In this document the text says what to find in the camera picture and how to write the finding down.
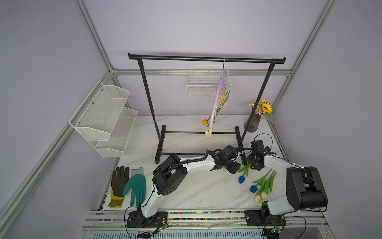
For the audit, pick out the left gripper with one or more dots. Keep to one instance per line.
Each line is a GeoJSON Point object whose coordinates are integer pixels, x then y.
{"type": "Point", "coordinates": [235, 167]}

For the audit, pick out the blue tulip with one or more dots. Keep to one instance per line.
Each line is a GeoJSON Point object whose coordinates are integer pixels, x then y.
{"type": "Point", "coordinates": [244, 170]}
{"type": "Point", "coordinates": [264, 184]}

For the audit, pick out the orange tulip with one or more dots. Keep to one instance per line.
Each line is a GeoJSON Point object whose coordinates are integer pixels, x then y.
{"type": "Point", "coordinates": [209, 121]}

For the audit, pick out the purple clip hanger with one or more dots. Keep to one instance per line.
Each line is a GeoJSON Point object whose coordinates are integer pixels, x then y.
{"type": "Point", "coordinates": [220, 89]}

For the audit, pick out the black clothes rack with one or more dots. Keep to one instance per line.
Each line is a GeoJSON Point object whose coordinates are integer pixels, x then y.
{"type": "Point", "coordinates": [161, 135]}

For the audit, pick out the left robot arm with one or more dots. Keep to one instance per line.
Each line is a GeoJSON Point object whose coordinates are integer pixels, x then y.
{"type": "Point", "coordinates": [169, 175]}

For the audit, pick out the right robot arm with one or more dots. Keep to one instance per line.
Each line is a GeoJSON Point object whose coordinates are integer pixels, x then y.
{"type": "Point", "coordinates": [304, 188]}

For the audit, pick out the cream tulip right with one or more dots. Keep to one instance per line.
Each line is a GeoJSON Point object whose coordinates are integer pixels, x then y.
{"type": "Point", "coordinates": [261, 197]}

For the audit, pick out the sunflower bouquet in vase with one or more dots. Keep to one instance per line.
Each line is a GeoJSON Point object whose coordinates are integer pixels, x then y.
{"type": "Point", "coordinates": [263, 108]}

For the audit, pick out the green work glove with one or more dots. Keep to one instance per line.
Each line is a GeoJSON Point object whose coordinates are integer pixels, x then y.
{"type": "Point", "coordinates": [138, 187]}

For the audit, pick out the black yellow work glove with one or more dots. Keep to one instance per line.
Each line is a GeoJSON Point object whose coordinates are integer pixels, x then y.
{"type": "Point", "coordinates": [119, 179]}

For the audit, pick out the white mesh tiered shelf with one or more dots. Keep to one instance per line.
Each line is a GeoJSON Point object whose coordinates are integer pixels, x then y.
{"type": "Point", "coordinates": [104, 120]}

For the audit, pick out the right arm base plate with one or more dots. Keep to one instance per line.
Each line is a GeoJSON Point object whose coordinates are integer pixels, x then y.
{"type": "Point", "coordinates": [259, 218]}

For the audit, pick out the white wire wall basket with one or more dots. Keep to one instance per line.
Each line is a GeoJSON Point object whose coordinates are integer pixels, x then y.
{"type": "Point", "coordinates": [203, 80]}

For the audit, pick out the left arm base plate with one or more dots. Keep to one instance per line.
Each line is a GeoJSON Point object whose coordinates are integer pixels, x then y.
{"type": "Point", "coordinates": [137, 220]}

